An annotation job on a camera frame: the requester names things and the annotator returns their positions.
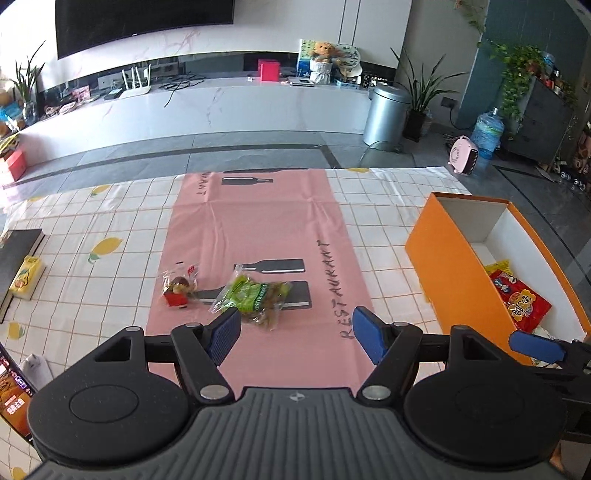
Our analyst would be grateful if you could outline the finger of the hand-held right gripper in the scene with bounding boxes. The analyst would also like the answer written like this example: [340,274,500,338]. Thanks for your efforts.
[508,329,591,366]

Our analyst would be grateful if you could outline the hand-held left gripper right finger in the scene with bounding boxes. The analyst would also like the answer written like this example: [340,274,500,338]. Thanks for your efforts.
[352,306,506,402]

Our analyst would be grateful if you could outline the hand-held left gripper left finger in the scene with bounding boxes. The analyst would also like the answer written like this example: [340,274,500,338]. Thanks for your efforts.
[92,307,242,403]

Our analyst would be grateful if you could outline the green vegetable snack packet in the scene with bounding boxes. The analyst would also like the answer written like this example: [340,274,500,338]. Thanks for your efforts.
[210,274,294,332]

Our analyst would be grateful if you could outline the red chip packet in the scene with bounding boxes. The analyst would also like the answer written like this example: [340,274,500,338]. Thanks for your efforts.
[488,270,553,333]

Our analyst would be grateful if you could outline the small clear chestnut packet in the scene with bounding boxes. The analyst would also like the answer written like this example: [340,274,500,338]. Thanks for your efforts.
[161,261,201,310]

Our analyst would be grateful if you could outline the orange cardboard box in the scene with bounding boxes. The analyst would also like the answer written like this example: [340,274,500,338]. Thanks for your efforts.
[405,192,591,368]

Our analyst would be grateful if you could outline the pink table runner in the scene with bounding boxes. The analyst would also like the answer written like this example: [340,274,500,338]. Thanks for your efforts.
[145,168,374,387]

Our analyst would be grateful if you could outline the checked white tablecloth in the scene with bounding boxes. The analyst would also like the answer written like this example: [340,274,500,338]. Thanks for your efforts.
[0,166,470,480]

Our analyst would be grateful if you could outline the white crumpled tissue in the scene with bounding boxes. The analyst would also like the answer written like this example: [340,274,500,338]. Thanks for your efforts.
[21,353,55,393]

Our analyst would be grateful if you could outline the small pink heater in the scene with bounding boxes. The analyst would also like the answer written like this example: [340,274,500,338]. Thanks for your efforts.
[448,135,482,177]

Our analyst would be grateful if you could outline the small yellow carton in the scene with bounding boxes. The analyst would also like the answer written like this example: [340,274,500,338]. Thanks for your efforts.
[9,256,44,301]

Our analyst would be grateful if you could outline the potted long-leaf plant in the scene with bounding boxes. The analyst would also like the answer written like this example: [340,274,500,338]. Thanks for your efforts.
[390,46,470,142]

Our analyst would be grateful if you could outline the silver trash can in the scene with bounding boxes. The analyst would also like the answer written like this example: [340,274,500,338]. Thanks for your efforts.
[362,82,412,148]

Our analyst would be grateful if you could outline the blue water bottle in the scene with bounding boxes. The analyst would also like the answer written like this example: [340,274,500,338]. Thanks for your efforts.
[471,107,504,162]

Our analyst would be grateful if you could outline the black book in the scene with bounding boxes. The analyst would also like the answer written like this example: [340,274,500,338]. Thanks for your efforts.
[0,229,46,324]

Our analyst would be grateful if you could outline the grey cabinet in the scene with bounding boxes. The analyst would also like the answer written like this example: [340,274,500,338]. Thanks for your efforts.
[501,76,578,165]

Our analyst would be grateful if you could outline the smartphone with lit screen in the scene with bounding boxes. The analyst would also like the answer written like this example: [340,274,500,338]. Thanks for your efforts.
[0,344,37,439]

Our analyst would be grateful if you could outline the long white console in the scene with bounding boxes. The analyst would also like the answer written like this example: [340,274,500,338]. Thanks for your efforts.
[0,76,373,188]

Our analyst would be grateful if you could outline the white router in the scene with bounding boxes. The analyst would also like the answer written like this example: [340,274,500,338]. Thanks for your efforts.
[121,66,153,99]

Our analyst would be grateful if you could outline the teddy bear bouquet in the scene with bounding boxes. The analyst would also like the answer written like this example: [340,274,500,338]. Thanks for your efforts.
[308,41,341,86]

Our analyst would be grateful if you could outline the red square box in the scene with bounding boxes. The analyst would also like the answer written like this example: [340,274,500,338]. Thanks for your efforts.
[257,59,281,83]

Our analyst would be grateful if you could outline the red storage box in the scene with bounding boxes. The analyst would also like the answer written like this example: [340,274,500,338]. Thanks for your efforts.
[0,149,27,182]

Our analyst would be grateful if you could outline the round white hand fan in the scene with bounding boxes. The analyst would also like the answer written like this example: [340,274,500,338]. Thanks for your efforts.
[333,43,363,79]

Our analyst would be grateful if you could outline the blue green poster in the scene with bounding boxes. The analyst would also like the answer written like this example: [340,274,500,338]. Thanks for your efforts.
[297,38,317,79]

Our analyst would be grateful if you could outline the trailing green vine plant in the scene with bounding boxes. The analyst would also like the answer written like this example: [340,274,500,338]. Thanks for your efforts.
[478,39,546,135]

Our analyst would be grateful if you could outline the green plant in glass vase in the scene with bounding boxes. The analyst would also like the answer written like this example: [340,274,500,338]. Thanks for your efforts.
[8,41,47,126]

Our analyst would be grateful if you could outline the black television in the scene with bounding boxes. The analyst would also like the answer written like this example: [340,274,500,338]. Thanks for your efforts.
[55,0,235,60]

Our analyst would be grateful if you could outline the black cables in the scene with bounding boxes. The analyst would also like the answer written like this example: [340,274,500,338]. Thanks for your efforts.
[159,74,206,110]

